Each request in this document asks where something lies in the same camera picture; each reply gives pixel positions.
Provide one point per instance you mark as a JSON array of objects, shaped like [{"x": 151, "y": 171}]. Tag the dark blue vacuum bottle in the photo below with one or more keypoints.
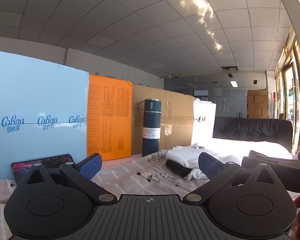
[{"x": 151, "y": 135}]

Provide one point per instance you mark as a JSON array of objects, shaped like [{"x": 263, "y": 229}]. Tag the black smartphone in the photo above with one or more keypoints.
[{"x": 52, "y": 161}]

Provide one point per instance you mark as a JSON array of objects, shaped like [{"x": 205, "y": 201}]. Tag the white bag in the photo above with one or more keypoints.
[{"x": 202, "y": 120}]

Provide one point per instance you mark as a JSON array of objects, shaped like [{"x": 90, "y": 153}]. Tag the brown cardboard box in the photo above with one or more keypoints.
[{"x": 175, "y": 120}]

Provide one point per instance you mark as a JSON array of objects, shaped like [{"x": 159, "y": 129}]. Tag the black leather sofa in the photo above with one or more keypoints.
[{"x": 252, "y": 130}]

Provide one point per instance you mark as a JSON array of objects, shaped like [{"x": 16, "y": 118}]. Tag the white T-shirt with black trim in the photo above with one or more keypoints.
[{"x": 182, "y": 155}]

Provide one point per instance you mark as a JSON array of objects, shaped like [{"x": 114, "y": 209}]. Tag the stack of cardboard boxes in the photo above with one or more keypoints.
[{"x": 257, "y": 103}]

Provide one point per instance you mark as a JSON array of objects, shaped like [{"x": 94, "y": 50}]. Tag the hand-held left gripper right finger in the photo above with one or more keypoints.
[{"x": 210, "y": 166}]

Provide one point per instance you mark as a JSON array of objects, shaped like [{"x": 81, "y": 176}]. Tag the orange box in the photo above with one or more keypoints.
[{"x": 110, "y": 120}]

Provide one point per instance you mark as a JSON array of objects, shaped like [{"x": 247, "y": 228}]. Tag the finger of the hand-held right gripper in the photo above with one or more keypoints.
[
  {"x": 248, "y": 161},
  {"x": 260, "y": 155}
]

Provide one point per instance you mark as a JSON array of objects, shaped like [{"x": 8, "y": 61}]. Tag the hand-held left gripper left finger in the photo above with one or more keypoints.
[{"x": 91, "y": 165}]

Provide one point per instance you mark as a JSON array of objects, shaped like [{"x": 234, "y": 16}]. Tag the light blue printed box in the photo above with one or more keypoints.
[{"x": 40, "y": 92}]

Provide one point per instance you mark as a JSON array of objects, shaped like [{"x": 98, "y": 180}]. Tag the gold framed glass door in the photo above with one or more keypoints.
[{"x": 293, "y": 92}]

